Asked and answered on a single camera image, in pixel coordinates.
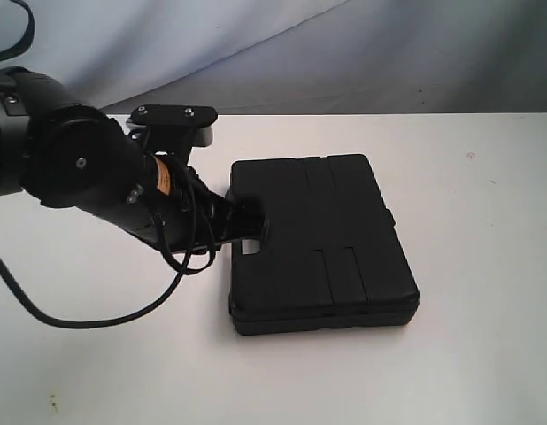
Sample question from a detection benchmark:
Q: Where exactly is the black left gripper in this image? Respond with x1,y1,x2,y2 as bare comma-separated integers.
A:
135,154,268,253

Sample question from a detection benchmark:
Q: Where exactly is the black plastic carry case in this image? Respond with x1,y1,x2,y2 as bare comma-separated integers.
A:
228,154,420,336

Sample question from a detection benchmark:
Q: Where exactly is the white backdrop cloth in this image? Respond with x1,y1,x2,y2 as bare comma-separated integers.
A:
0,0,547,114

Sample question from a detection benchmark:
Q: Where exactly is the black camera cable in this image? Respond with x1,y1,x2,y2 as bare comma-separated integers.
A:
0,152,215,330

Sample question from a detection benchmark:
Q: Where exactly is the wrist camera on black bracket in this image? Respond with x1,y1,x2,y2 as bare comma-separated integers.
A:
126,104,219,156

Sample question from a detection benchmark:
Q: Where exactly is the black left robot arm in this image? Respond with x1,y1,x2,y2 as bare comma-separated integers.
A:
0,67,266,253

